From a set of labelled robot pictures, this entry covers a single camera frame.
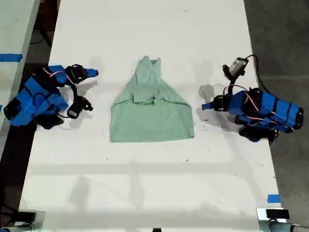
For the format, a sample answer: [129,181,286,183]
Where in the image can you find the long blue tape strip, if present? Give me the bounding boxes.
[0,53,24,63]

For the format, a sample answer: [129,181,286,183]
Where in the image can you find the pale green t-shirt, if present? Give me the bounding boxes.
[110,56,195,143]

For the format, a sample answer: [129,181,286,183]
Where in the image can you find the white side table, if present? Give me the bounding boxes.
[0,0,41,157]

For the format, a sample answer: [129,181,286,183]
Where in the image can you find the black camera box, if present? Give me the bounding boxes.
[222,57,250,79]
[67,96,94,120]

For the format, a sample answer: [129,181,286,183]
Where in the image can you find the black floor cable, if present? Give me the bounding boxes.
[30,23,54,48]

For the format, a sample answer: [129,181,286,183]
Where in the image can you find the black camera stalk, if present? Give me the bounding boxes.
[223,76,239,96]
[70,83,79,99]

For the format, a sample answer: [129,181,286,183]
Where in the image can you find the small black box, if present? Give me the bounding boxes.
[265,209,290,219]
[17,211,37,223]

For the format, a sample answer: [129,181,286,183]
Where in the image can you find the metal table clamp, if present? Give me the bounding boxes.
[4,210,46,232]
[256,207,309,232]

